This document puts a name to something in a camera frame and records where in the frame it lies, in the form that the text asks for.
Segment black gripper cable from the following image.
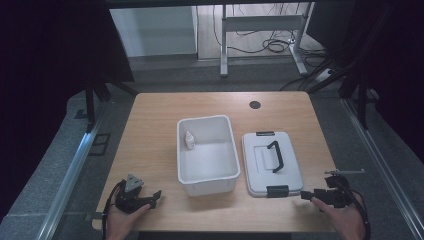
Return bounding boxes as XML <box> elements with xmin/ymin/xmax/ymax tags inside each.
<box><xmin>101</xmin><ymin>181</ymin><xmax>127</xmax><ymax>240</ymax></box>
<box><xmin>346</xmin><ymin>189</ymin><xmax>372</xmax><ymax>240</ymax></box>

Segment white metal desk frame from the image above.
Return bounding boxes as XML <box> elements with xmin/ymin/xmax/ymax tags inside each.
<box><xmin>219</xmin><ymin>2</ymin><xmax>316</xmax><ymax>78</ymax></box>

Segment grey lid with black handle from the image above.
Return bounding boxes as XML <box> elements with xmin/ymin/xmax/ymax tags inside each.
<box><xmin>241</xmin><ymin>130</ymin><xmax>305</xmax><ymax>199</ymax></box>

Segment dark curtain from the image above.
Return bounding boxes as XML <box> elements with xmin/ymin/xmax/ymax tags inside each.
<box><xmin>0</xmin><ymin>0</ymin><xmax>135</xmax><ymax>221</ymax></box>
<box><xmin>306</xmin><ymin>0</ymin><xmax>424</xmax><ymax>164</ymax></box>

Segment black floor bracket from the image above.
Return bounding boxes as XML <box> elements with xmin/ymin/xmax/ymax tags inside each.
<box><xmin>87</xmin><ymin>132</ymin><xmax>112</xmax><ymax>157</ymax></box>

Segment person's right hand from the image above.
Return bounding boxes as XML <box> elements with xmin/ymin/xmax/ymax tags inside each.
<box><xmin>310</xmin><ymin>194</ymin><xmax>367</xmax><ymax>240</ymax></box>

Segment white plastic storage box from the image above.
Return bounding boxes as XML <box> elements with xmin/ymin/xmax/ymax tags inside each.
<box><xmin>176</xmin><ymin>114</ymin><xmax>241</xmax><ymax>197</ymax></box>

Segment black floor cables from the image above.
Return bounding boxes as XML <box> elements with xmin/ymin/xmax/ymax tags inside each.
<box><xmin>211</xmin><ymin>3</ymin><xmax>329</xmax><ymax>68</ymax></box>

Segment aluminium rail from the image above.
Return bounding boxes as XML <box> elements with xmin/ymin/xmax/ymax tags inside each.
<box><xmin>342</xmin><ymin>98</ymin><xmax>424</xmax><ymax>240</ymax></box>
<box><xmin>35</xmin><ymin>99</ymin><xmax>108</xmax><ymax>240</ymax></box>

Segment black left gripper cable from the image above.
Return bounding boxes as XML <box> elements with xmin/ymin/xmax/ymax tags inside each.
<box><xmin>101</xmin><ymin>181</ymin><xmax>127</xmax><ymax>240</ymax></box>

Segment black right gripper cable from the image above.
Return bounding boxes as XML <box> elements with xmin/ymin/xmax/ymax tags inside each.
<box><xmin>346</xmin><ymin>189</ymin><xmax>372</xmax><ymax>240</ymax></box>

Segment white cabinet panel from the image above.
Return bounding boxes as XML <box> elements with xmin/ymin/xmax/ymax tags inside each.
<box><xmin>109</xmin><ymin>5</ymin><xmax>198</xmax><ymax>58</ymax></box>

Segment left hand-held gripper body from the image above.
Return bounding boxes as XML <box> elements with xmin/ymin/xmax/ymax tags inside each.
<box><xmin>114</xmin><ymin>173</ymin><xmax>158</xmax><ymax>215</ymax></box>

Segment black metal stand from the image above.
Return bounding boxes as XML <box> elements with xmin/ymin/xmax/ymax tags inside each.
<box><xmin>308</xmin><ymin>49</ymin><xmax>373</xmax><ymax>131</ymax></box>
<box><xmin>83</xmin><ymin>79</ymin><xmax>138</xmax><ymax>133</ymax></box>

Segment small white dropper bottle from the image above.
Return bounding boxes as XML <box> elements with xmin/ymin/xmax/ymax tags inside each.
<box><xmin>184</xmin><ymin>130</ymin><xmax>196</xmax><ymax>150</ymax></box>

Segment person's left hand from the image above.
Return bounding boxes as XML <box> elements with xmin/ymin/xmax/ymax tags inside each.
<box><xmin>105</xmin><ymin>203</ymin><xmax>152</xmax><ymax>240</ymax></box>

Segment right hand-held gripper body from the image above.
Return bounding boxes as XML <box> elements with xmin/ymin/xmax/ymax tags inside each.
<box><xmin>313</xmin><ymin>169</ymin><xmax>367</xmax><ymax>210</ymax></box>

